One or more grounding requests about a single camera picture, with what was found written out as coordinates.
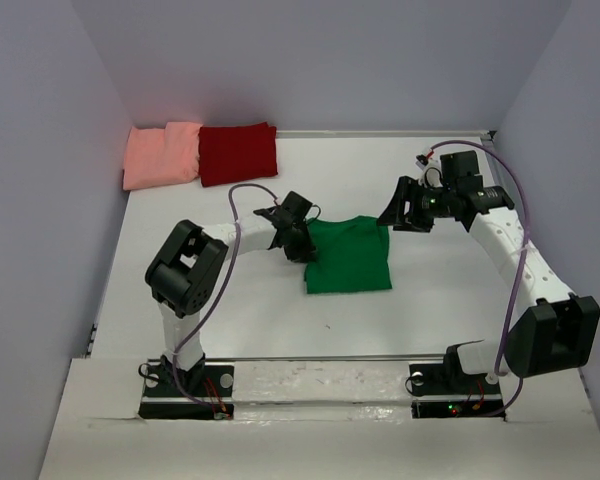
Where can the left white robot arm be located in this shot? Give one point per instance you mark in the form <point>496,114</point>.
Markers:
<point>191,271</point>

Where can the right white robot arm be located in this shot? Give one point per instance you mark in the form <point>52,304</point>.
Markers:
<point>547,327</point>

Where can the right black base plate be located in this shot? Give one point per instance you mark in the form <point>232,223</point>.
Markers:
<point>437,395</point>

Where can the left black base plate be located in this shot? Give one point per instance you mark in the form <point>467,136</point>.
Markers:
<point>211,399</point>

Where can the green t shirt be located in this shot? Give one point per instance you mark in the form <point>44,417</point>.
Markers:
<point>351,257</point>

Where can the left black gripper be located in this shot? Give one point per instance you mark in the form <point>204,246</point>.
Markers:
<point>304,253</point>

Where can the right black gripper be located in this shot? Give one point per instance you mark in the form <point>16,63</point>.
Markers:
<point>408,189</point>

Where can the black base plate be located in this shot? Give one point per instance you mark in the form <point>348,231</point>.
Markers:
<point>211,399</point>
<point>437,395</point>

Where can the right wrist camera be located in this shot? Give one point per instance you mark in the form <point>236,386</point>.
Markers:
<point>431,170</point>

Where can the folded red t shirt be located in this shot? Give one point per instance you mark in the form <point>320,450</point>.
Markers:
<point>230,155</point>

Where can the folded pink t shirt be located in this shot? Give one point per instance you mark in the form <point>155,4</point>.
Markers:
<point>157,157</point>

